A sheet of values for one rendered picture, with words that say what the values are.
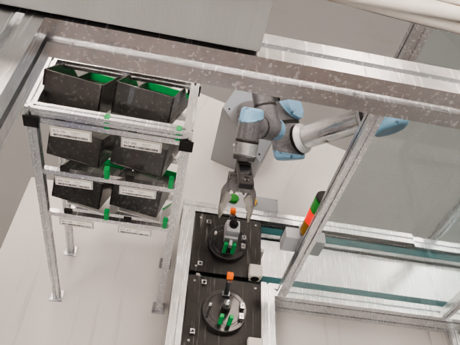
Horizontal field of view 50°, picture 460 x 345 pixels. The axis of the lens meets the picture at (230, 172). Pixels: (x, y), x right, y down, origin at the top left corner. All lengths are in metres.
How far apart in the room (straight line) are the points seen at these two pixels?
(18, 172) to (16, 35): 2.74
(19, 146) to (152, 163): 2.23
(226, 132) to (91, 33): 1.51
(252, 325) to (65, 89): 0.90
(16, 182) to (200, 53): 2.71
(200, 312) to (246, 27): 1.19
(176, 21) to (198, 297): 1.21
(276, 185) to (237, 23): 1.65
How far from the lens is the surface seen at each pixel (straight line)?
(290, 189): 2.11
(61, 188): 1.36
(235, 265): 1.68
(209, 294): 1.59
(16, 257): 1.81
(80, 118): 1.07
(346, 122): 1.72
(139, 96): 1.09
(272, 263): 1.79
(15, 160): 3.28
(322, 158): 2.30
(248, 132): 1.54
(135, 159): 1.21
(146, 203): 1.32
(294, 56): 0.52
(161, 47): 0.51
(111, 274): 1.75
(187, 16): 0.49
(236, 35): 0.49
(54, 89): 1.13
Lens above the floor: 2.37
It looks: 46 degrees down
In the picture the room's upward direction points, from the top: 15 degrees clockwise
